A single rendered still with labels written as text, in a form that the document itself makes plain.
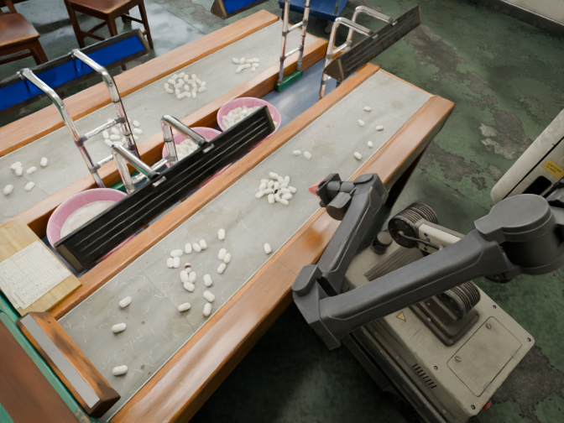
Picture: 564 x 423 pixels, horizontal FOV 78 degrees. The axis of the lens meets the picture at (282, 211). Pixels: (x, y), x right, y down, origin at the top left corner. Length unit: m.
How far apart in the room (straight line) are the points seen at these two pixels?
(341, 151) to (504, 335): 0.93
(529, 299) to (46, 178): 2.39
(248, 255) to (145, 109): 0.83
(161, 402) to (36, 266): 0.53
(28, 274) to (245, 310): 0.61
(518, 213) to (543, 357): 1.74
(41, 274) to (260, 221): 0.65
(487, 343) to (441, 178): 1.41
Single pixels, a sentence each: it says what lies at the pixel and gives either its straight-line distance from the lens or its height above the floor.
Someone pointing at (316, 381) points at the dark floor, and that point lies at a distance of 1.78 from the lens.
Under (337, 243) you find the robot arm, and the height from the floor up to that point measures 1.07.
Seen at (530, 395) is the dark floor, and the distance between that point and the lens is 2.20.
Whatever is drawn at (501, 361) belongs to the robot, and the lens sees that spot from 1.57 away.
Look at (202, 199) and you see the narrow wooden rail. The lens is 1.23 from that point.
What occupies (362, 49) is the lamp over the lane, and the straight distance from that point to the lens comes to 1.40.
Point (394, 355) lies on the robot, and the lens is 1.51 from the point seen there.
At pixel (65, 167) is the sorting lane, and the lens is 1.49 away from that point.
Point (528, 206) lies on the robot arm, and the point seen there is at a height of 1.35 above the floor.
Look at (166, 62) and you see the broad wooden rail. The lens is 1.87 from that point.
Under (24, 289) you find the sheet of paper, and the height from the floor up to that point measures 0.78.
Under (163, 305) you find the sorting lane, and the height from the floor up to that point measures 0.74.
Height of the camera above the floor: 1.73
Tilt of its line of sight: 54 degrees down
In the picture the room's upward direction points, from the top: 9 degrees clockwise
